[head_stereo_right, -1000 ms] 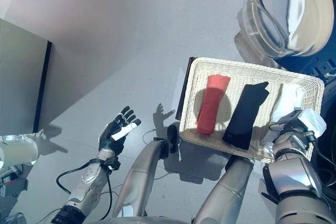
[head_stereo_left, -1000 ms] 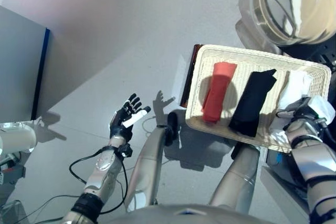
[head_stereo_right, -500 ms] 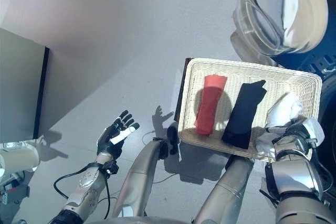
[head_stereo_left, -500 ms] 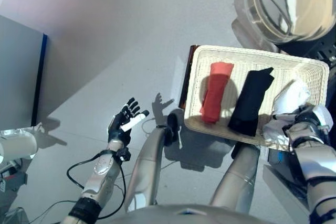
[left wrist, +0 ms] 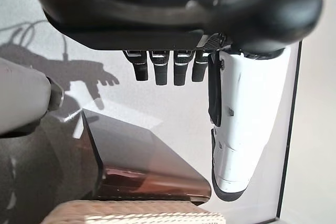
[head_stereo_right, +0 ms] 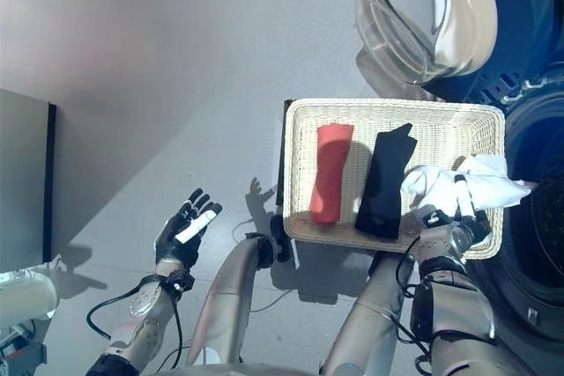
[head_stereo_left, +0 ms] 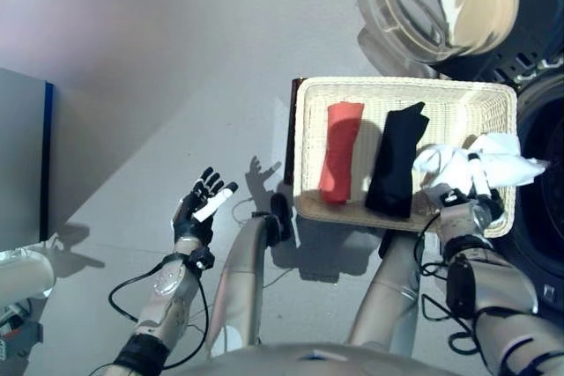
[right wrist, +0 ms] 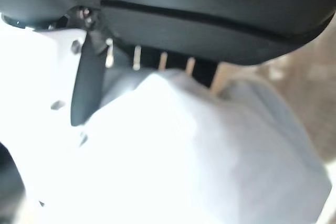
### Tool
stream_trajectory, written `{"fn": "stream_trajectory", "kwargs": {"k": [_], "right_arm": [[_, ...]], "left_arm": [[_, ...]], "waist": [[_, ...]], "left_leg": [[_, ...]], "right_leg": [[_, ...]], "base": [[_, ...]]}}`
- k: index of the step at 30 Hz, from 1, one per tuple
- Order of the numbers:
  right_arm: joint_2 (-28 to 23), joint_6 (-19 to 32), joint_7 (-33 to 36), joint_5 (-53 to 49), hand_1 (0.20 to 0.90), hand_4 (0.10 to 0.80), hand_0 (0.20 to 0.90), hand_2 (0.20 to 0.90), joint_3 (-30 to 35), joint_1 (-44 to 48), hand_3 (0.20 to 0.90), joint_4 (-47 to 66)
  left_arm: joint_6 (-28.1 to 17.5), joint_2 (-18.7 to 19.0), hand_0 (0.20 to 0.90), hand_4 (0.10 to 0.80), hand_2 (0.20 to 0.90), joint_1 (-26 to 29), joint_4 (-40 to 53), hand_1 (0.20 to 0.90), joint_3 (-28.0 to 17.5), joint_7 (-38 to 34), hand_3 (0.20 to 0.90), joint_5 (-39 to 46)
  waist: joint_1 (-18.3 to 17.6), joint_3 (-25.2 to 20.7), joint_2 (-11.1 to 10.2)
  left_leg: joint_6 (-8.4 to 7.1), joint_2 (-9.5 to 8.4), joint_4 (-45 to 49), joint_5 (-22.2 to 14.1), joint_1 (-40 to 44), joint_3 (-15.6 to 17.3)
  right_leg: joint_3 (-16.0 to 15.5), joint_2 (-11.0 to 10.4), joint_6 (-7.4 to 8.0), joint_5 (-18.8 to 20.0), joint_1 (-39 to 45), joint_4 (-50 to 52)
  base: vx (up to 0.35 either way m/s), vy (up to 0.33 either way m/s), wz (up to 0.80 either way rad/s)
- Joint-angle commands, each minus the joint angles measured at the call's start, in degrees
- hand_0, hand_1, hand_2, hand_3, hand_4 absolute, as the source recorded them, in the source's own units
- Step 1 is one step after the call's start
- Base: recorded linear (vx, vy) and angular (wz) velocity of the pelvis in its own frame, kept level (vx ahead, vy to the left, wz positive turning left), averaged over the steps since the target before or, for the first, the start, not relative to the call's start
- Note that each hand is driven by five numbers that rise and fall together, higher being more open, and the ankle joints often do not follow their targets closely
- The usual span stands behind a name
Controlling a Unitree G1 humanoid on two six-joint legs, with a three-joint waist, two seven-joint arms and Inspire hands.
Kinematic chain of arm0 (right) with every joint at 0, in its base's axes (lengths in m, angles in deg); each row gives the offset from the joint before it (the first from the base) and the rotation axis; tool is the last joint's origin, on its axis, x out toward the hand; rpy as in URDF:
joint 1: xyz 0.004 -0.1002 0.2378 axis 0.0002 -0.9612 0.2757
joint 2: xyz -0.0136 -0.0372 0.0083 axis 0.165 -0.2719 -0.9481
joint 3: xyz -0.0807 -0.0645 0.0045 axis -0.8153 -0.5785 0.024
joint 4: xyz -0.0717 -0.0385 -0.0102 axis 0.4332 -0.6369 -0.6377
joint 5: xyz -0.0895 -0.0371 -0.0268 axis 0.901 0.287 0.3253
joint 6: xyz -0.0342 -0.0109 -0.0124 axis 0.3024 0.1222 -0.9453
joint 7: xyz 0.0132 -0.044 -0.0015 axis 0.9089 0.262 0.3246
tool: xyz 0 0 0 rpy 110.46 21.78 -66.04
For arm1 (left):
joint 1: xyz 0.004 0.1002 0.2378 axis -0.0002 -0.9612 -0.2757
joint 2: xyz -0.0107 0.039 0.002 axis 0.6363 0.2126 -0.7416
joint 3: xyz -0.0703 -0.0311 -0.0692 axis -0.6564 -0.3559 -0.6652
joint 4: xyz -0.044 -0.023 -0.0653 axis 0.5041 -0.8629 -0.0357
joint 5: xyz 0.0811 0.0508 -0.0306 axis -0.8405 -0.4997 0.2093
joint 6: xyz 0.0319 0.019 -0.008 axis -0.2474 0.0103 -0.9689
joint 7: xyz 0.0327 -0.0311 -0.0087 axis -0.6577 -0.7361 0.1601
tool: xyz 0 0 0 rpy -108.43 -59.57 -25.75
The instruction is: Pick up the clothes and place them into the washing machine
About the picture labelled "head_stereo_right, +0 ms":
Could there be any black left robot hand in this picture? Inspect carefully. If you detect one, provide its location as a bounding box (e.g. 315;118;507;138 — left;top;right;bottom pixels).
153;188;224;269

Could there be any dark grey washing machine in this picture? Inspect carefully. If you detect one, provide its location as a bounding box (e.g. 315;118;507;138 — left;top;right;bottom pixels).
422;0;564;376

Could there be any round glass washer door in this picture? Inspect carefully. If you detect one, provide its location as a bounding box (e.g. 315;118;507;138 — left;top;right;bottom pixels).
352;0;564;100

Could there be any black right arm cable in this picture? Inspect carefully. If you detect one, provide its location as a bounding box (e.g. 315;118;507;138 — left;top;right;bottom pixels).
394;234;435;376

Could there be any grey equipment base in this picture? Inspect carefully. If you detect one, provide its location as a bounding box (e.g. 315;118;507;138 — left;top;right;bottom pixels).
0;321;48;368

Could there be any grey robot torso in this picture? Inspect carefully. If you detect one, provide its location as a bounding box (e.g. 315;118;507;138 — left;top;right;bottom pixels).
131;362;336;376

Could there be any white cloth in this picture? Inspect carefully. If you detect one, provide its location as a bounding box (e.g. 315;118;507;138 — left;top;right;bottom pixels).
399;154;533;218

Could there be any white rounded device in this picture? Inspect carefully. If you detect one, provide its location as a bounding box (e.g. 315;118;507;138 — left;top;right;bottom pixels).
0;268;61;325

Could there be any silver left robot leg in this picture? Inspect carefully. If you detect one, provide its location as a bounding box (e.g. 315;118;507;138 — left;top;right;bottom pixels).
184;230;293;368

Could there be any silver robot leg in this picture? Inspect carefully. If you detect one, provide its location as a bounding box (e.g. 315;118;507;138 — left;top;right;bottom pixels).
184;230;293;368
323;252;418;376

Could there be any grey cabinet with black edge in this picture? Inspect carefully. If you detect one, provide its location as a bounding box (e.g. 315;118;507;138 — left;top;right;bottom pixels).
0;88;57;265

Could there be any silver right robot leg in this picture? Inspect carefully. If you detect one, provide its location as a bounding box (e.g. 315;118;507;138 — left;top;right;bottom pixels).
323;252;418;376

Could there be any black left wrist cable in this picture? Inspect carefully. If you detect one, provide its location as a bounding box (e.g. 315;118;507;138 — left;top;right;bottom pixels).
86;276;184;371

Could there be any white wicker tray basket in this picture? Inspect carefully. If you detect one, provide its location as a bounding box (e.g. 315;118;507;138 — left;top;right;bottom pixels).
281;98;507;261

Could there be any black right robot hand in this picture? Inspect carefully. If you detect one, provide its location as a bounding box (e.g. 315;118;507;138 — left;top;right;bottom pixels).
452;174;493;247

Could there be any red cloth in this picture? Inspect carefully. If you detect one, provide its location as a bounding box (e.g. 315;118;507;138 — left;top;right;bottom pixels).
308;123;356;225

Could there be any black cloth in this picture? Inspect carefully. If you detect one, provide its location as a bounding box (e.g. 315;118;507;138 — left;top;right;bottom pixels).
354;122;419;240

